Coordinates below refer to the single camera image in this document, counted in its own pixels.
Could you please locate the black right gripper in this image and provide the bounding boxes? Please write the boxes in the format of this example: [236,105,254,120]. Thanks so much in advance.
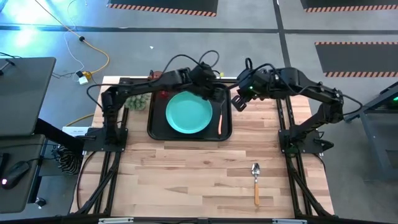
[231,70,274,113]

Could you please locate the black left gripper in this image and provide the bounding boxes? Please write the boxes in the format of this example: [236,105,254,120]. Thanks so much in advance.
[189,63,227,102]

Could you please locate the fork with orange handle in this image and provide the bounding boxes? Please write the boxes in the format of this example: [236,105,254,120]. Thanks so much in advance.
[217,99,226,136]

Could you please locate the teal plastic plate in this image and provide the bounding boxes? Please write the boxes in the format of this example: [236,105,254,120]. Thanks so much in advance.
[165,90,213,135]

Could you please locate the red translucent cup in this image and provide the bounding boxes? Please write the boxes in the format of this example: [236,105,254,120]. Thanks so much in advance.
[151,70,170,100]

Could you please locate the spoon with wooden handle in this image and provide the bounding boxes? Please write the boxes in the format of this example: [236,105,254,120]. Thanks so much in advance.
[251,162,261,207]

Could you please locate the black plastic tray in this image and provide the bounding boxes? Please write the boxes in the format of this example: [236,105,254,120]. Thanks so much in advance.
[146,81,233,142]

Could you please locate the black orange-striped floor mat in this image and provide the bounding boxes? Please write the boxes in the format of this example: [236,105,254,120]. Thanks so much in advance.
[299,0,398,13]
[106,0,219,17]
[314,41,398,78]

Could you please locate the grey metal stand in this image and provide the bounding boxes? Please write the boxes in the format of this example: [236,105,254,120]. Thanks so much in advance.
[341,81,398,183]

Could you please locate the white paper label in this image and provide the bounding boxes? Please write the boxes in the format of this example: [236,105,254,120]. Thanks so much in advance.
[62,126,90,138]

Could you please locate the black slanted bar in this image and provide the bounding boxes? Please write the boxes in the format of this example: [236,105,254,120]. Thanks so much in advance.
[33,117,85,153]

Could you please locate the large black desk top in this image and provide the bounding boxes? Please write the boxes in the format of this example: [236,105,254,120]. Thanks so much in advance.
[0,57,57,138]

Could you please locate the black computer mouse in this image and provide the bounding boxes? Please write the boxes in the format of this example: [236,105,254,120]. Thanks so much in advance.
[1,161,30,190]

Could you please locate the small black desk shelf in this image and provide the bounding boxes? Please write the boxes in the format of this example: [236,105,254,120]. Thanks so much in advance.
[0,135,47,214]

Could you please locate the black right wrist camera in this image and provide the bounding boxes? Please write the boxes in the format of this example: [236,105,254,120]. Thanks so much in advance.
[244,79,259,94]

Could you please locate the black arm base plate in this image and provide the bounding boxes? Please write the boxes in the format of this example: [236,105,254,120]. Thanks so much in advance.
[82,127,128,152]
[278,129,324,154]

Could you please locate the silver metal bracket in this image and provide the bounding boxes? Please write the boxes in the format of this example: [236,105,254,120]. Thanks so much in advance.
[272,218,308,224]
[98,217,134,224]

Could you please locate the black aluminium table frame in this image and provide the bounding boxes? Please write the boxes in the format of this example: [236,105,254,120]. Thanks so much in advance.
[70,76,335,224]

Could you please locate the yellow extension cable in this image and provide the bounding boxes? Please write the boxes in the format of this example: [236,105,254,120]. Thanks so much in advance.
[33,0,111,127]

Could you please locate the thin white cable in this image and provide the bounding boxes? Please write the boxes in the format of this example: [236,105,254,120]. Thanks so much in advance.
[62,0,90,80]

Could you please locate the black ribbed cable coil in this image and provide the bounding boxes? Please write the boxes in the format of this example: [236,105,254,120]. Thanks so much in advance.
[57,145,84,175]

